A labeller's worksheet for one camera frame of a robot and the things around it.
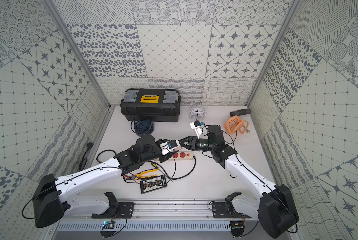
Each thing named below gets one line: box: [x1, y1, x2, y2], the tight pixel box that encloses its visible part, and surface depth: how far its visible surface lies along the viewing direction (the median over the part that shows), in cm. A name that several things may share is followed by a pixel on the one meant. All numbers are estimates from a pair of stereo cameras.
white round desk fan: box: [188, 102, 208, 121], surface depth 110 cm
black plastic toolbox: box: [120, 88, 181, 123], surface depth 103 cm
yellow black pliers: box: [126, 168, 160, 180], surface depth 85 cm
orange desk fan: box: [224, 115, 249, 135], surface depth 99 cm
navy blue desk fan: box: [133, 118, 154, 137], surface depth 103 cm
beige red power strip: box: [168, 151, 194, 161], surface depth 92 cm
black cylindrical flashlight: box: [230, 108, 251, 117], surface depth 116 cm
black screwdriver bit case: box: [140, 174, 167, 194], surface depth 83 cm
